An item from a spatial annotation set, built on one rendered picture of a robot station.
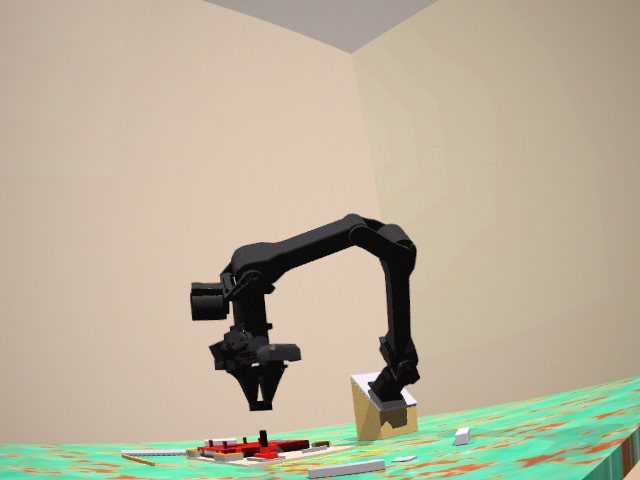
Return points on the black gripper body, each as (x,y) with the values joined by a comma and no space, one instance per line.
(266,354)

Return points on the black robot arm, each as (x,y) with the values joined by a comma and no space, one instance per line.
(256,267)

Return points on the black wheel with grey rim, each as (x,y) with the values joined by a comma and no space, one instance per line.
(259,406)

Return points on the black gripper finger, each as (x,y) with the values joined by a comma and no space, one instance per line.
(248,381)
(269,377)

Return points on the tan wooden stick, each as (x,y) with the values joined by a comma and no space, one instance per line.
(138,460)

